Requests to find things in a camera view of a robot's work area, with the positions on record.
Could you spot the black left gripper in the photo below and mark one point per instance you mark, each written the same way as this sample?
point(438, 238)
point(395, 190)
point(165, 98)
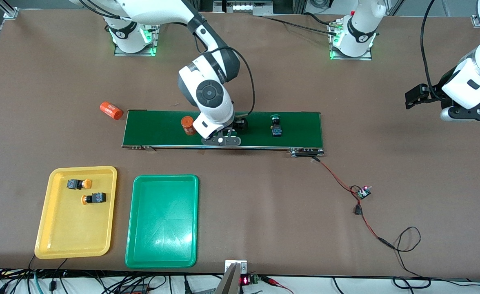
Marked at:
point(436, 91)

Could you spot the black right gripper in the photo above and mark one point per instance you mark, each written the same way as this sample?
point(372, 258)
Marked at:
point(240, 123)

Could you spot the orange cylinder marked 4680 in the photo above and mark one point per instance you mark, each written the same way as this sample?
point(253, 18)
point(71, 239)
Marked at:
point(111, 110)
point(188, 125)

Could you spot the yellow cap push button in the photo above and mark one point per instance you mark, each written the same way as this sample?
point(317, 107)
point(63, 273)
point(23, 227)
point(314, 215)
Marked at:
point(78, 184)
point(93, 199)

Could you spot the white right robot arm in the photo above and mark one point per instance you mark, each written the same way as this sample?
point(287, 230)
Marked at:
point(209, 94)

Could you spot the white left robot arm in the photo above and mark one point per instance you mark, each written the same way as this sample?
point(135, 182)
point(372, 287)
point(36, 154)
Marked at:
point(476, 81)

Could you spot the green belt conveyor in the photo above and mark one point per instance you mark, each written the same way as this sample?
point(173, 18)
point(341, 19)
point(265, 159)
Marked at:
point(301, 130)

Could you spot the small motor controller board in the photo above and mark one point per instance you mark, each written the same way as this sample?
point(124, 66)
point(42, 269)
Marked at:
point(363, 192)

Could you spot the grey equipment with white label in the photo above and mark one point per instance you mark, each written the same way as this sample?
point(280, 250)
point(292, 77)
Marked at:
point(244, 7)

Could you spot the green plastic tray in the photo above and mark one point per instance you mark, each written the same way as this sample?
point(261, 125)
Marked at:
point(162, 222)

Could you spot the red digit display module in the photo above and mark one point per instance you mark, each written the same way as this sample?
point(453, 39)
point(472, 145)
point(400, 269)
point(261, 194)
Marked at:
point(249, 280)

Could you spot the red clip lead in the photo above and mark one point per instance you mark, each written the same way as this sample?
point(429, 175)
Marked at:
point(274, 281)

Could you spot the yellow plastic tray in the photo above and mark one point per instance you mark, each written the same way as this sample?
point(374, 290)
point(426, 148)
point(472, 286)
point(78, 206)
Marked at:
point(76, 228)

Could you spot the black power adapter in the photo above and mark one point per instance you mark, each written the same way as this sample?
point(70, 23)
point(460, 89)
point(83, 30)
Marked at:
point(134, 290)

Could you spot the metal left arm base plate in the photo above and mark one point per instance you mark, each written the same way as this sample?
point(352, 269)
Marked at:
point(364, 57)

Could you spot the aluminium frame post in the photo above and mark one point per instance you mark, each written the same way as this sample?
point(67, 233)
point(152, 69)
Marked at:
point(475, 20)
point(10, 13)

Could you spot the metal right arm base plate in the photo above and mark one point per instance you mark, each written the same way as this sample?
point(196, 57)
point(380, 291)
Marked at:
point(156, 36)

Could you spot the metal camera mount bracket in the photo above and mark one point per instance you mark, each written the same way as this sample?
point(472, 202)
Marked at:
point(232, 277)

